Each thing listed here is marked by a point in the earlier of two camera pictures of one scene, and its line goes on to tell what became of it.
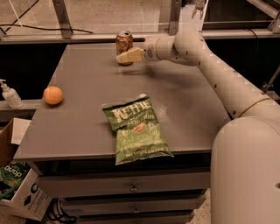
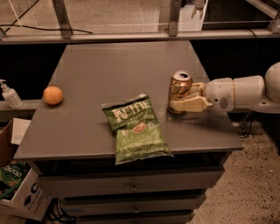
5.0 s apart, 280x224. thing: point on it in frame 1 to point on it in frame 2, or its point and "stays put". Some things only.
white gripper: (149, 51) to (219, 94)
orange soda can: (124, 41) to (180, 85)
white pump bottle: (10, 96) stays put
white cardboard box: (29, 201) stays put
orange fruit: (52, 94) stays put
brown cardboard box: (11, 135) stays put
